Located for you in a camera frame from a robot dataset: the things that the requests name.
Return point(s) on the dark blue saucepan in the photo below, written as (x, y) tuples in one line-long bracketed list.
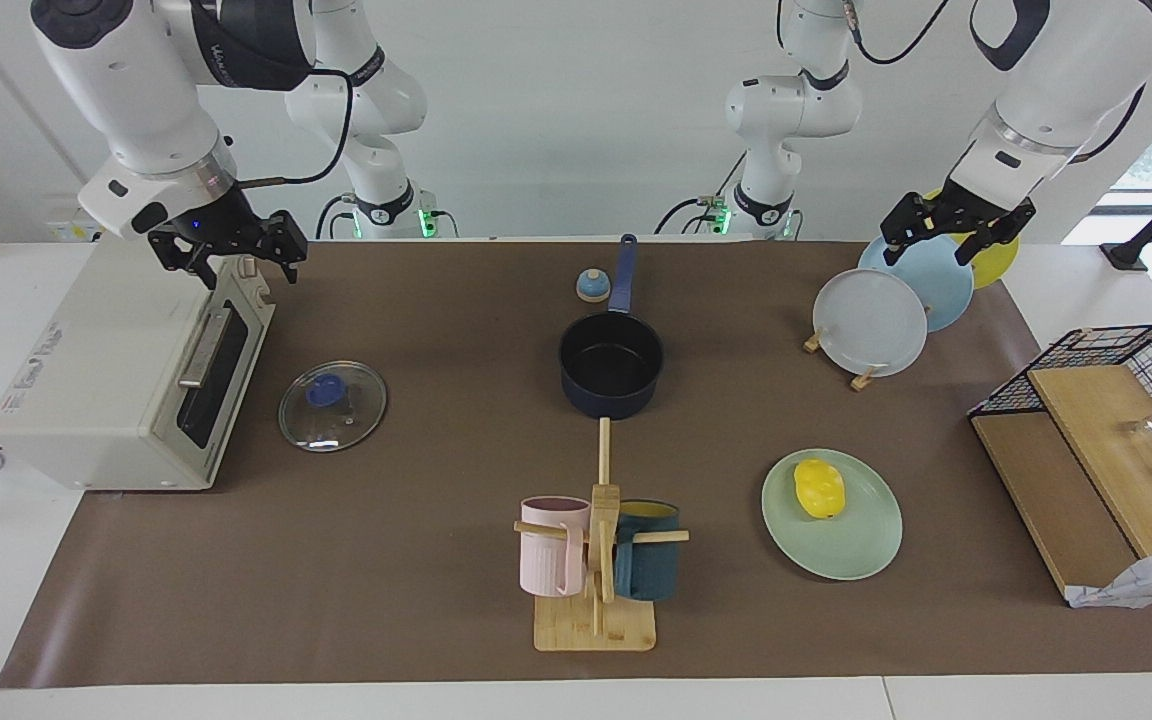
[(611, 397)]

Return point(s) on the glass lid with blue knob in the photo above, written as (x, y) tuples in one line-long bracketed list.
[(348, 422)]

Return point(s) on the grey plate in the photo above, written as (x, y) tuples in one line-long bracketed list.
[(871, 325)]

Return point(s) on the pale green plate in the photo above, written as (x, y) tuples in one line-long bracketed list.
[(846, 552)]

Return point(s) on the pink ribbed mug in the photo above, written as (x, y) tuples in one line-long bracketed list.
[(546, 560)]

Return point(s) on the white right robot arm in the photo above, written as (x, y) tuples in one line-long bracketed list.
[(136, 80)]

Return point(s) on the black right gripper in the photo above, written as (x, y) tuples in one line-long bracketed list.
[(221, 232)]

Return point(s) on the brown table mat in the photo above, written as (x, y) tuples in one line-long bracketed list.
[(386, 560)]

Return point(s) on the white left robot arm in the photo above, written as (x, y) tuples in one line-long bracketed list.
[(1056, 70)]

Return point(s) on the wooden plate rack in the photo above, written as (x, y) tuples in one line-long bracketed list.
[(864, 380)]

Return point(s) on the light wooden board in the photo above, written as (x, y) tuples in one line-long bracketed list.
[(1116, 450)]

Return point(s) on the white socket box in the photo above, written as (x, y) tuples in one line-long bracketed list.
[(68, 232)]

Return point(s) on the wooden mug tree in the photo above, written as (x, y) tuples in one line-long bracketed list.
[(596, 630)]

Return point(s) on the beige toaster oven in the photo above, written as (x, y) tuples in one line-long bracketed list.
[(106, 380)]

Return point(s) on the small blue-topped knob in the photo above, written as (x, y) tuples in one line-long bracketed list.
[(593, 288)]

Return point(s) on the dark teal ribbed mug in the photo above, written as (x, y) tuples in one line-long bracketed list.
[(651, 572)]

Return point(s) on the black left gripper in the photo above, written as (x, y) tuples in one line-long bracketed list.
[(956, 212)]

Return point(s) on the light blue plate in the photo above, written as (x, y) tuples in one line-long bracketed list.
[(941, 292)]

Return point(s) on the white patterned cloth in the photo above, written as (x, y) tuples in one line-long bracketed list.
[(1146, 582)]

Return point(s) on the yellow plate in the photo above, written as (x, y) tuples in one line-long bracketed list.
[(998, 266)]

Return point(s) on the brown wooden board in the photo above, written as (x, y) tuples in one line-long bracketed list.
[(1046, 500)]

